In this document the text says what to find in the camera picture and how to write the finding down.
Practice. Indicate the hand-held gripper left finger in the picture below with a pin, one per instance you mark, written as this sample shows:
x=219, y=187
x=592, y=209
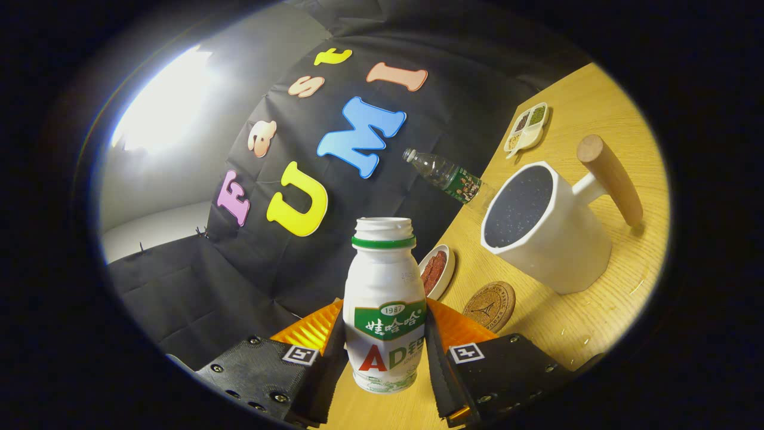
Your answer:
x=325, y=382

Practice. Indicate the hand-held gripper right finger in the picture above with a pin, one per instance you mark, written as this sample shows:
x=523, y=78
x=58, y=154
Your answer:
x=439, y=376

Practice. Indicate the round cork coaster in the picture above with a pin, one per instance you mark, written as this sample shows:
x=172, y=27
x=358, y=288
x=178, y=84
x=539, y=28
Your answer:
x=489, y=307

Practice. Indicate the white juice bottle green label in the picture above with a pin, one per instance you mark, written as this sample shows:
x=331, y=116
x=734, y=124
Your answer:
x=382, y=280

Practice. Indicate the clear plastic water bottle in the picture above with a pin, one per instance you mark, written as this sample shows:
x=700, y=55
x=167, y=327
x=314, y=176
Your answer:
x=453, y=179

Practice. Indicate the red meat slice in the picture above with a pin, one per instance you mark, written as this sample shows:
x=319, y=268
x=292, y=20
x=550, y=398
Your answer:
x=434, y=272

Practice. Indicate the round ceramic plate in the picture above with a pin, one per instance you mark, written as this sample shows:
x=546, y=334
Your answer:
x=449, y=263

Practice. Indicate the wooden table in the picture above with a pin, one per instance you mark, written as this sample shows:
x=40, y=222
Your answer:
x=597, y=322

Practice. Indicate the white divided tray with beans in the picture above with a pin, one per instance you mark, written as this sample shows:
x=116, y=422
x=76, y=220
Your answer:
x=528, y=134

